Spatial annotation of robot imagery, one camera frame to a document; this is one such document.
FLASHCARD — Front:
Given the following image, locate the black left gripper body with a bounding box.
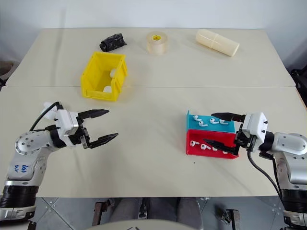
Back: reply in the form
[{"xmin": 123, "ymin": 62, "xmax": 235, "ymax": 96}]
[{"xmin": 68, "ymin": 114, "xmax": 93, "ymax": 150}]

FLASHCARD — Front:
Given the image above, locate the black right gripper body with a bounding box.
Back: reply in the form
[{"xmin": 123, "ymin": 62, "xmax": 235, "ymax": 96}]
[{"xmin": 235, "ymin": 123, "xmax": 262, "ymax": 152}]

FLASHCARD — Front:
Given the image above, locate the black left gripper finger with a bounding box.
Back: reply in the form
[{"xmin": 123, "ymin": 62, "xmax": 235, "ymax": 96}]
[
  {"xmin": 78, "ymin": 109, "xmax": 110, "ymax": 121},
  {"xmin": 90, "ymin": 133, "xmax": 119, "ymax": 148}
]

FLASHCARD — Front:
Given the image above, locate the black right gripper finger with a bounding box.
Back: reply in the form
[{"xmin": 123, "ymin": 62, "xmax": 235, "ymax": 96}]
[
  {"xmin": 203, "ymin": 138, "xmax": 239, "ymax": 155},
  {"xmin": 211, "ymin": 112, "xmax": 247, "ymax": 123}
]

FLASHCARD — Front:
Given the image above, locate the yellow plastic bin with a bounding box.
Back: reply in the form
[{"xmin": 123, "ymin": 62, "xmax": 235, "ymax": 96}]
[{"xmin": 80, "ymin": 51, "xmax": 129, "ymax": 102}]

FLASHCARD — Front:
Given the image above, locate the blue plastic tray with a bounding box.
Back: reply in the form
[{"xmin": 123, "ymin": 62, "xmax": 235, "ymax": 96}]
[{"xmin": 184, "ymin": 109, "xmax": 237, "ymax": 134}]

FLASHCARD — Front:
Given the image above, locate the red plastic tray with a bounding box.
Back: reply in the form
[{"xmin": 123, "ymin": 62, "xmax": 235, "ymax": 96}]
[{"xmin": 185, "ymin": 129, "xmax": 240, "ymax": 160}]

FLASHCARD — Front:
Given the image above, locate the black rolled pouch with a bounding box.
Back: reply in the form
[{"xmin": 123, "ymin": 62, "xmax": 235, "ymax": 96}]
[{"xmin": 99, "ymin": 33, "xmax": 128, "ymax": 52}]

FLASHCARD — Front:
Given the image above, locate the cream plastic cylinder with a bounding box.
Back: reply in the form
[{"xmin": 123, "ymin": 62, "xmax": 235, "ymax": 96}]
[{"xmin": 195, "ymin": 28, "xmax": 241, "ymax": 58}]

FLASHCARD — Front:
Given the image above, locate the clear tape roll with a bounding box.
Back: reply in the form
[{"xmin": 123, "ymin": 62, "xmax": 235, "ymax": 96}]
[{"xmin": 145, "ymin": 31, "xmax": 169, "ymax": 56}]

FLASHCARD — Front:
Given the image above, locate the dark round stool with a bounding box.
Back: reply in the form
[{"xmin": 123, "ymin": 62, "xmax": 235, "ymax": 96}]
[{"xmin": 0, "ymin": 60, "xmax": 15, "ymax": 87}]

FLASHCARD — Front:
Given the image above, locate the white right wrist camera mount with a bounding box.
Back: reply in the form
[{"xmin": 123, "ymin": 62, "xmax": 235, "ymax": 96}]
[{"xmin": 241, "ymin": 112, "xmax": 268, "ymax": 141}]

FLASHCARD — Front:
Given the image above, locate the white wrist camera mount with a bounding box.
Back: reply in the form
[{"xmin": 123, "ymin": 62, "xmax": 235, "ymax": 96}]
[
  {"xmin": 55, "ymin": 109, "xmax": 80, "ymax": 139},
  {"xmin": 241, "ymin": 112, "xmax": 268, "ymax": 141}
]

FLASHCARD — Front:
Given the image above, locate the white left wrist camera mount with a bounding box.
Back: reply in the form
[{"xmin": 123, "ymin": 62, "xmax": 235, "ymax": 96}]
[{"xmin": 55, "ymin": 109, "xmax": 80, "ymax": 139}]

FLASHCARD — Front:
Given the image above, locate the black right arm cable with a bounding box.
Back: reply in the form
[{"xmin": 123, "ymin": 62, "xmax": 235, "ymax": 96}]
[{"xmin": 247, "ymin": 150, "xmax": 284, "ymax": 200}]

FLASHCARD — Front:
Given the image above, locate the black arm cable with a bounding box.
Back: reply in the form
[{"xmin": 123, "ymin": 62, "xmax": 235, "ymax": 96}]
[
  {"xmin": 247, "ymin": 150, "xmax": 284, "ymax": 200},
  {"xmin": 29, "ymin": 101, "xmax": 64, "ymax": 132}
]

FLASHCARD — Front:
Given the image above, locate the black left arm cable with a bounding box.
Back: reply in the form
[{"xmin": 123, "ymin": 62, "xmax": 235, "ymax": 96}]
[{"xmin": 29, "ymin": 101, "xmax": 64, "ymax": 132}]

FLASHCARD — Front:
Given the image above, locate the rusty metal bracket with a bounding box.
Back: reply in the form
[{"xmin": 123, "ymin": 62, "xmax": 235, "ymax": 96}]
[
  {"xmin": 216, "ymin": 207, "xmax": 241, "ymax": 229},
  {"xmin": 92, "ymin": 199, "xmax": 115, "ymax": 227}
]

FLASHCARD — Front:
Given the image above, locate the black equipment frame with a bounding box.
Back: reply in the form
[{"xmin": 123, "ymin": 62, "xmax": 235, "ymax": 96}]
[{"xmin": 291, "ymin": 68, "xmax": 307, "ymax": 109}]

